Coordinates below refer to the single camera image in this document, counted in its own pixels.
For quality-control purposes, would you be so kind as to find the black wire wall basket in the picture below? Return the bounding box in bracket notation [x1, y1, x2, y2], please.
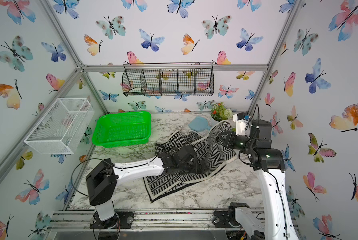
[121, 62, 214, 97]

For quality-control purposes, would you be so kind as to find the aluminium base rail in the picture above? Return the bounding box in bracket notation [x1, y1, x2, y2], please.
[47, 208, 299, 232]

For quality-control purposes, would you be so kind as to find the white wire mesh basket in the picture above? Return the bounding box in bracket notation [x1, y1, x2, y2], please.
[24, 98, 95, 155]

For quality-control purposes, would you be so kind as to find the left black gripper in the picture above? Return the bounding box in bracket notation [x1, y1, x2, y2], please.
[178, 160, 210, 175]

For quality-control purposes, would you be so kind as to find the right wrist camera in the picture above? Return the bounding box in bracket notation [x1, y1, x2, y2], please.
[232, 112, 250, 136]

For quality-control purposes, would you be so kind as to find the flower plant in white pot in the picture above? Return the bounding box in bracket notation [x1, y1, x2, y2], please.
[211, 102, 233, 126]

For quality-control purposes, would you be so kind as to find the light blue plastic scoop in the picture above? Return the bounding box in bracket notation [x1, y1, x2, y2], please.
[188, 116, 212, 132]

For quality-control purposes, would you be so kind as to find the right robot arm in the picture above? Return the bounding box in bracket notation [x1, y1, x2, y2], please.
[219, 120, 298, 240]

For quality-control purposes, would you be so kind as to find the black white knitted scarf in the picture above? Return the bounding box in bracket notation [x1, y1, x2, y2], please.
[144, 121, 237, 202]

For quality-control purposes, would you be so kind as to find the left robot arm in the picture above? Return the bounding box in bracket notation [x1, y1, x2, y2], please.
[86, 145, 205, 230]

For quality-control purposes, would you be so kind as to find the green plastic basket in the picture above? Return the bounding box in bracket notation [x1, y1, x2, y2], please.
[92, 111, 152, 148]

